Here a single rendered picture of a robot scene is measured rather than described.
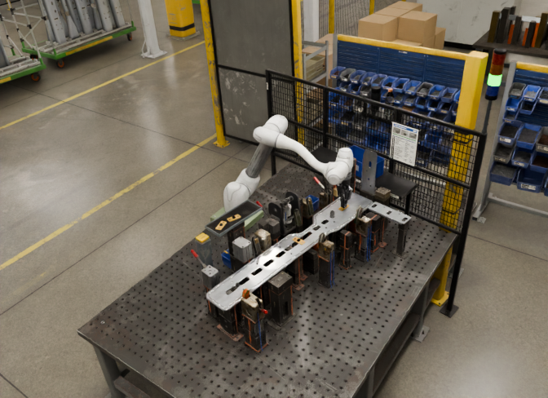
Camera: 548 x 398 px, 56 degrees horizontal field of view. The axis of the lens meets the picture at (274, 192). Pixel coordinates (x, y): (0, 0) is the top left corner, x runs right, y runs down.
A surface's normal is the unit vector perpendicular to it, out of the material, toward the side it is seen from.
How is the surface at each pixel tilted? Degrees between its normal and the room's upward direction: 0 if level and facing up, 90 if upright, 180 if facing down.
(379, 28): 90
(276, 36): 91
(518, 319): 0
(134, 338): 0
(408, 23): 90
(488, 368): 0
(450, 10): 90
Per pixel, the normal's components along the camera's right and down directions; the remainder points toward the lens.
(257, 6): -0.59, 0.45
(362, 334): -0.05, -0.83
